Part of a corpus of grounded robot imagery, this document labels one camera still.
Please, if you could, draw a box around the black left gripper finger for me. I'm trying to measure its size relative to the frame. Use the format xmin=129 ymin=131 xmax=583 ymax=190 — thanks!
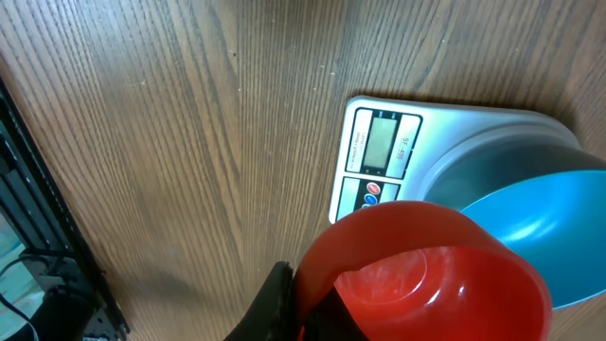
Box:
xmin=225 ymin=261 xmax=367 ymax=341

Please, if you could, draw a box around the red scoop with blue handle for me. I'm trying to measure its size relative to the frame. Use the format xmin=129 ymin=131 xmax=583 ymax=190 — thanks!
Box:
xmin=294 ymin=202 xmax=552 ymax=340

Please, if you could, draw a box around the white digital kitchen scale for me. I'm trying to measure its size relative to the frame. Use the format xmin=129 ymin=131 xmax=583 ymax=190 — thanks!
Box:
xmin=329 ymin=96 xmax=580 ymax=223

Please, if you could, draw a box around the teal plastic bowl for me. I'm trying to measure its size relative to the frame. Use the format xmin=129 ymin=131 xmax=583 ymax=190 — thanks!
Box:
xmin=425 ymin=143 xmax=605 ymax=309

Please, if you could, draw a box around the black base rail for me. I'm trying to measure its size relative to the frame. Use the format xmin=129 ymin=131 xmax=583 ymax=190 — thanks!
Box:
xmin=1 ymin=89 xmax=130 ymax=340

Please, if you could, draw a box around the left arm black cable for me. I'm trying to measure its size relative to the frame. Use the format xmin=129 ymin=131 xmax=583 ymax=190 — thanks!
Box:
xmin=0 ymin=255 xmax=39 ymax=341

